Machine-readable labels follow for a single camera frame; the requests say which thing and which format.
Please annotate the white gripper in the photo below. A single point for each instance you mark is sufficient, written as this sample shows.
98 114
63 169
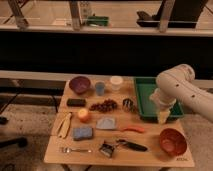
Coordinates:
163 103

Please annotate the black handled brush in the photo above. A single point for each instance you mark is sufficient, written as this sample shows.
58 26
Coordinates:
131 145

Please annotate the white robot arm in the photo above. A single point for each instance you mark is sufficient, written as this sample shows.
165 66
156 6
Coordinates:
175 84

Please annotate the orange red bowl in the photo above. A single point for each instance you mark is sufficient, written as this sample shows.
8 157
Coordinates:
172 142

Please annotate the orange carrot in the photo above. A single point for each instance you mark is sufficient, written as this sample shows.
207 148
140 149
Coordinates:
134 128

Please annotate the metal cup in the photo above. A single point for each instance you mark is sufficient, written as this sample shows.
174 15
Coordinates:
128 104

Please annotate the bunch of dark grapes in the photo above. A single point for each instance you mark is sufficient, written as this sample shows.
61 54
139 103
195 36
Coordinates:
105 106

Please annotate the white cup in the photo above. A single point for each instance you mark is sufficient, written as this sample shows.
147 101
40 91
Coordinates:
116 82

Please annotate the grey blue cloth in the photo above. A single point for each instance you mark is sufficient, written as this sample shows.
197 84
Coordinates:
106 123

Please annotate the wooden table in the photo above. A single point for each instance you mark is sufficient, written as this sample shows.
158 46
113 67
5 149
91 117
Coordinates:
153 157

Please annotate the blue cup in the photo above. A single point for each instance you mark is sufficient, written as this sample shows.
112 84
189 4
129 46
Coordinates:
99 88

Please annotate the orange apple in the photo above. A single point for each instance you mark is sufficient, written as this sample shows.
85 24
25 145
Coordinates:
83 115

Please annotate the blue sponge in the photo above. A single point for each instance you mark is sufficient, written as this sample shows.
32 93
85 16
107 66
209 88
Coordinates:
82 133

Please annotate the purple bowl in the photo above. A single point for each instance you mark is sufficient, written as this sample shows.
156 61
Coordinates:
80 84

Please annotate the black rectangular block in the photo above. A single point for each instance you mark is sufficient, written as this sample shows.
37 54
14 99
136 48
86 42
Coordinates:
76 102

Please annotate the metal spoon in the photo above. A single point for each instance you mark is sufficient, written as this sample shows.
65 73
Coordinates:
69 150

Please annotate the green box on shelf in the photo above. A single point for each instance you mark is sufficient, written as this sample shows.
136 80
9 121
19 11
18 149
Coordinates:
97 20

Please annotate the black office chair base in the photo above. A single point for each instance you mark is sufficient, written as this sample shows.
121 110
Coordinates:
21 142

